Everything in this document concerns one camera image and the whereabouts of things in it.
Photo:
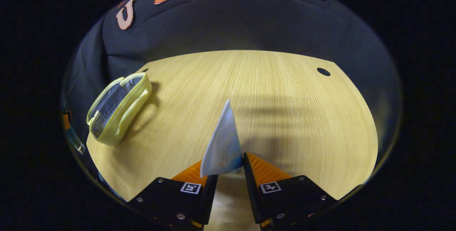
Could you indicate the blue white tube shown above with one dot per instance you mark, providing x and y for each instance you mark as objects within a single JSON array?
[{"x": 224, "y": 145}]

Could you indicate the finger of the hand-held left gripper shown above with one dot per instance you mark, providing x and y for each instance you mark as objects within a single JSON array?
[{"x": 66, "y": 120}]

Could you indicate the clear blue bottle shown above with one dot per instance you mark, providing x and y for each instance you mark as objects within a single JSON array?
[{"x": 75, "y": 142}]

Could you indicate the black backdrop cloth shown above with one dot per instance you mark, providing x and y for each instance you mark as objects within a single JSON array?
[{"x": 249, "y": 24}]

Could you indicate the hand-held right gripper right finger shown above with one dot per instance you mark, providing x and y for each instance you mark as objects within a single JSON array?
[{"x": 251, "y": 192}]

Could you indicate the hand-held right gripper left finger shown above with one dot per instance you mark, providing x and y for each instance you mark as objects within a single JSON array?
[{"x": 210, "y": 199}]

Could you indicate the pale yellow suitcase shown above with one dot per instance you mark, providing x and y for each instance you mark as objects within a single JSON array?
[{"x": 123, "y": 113}]

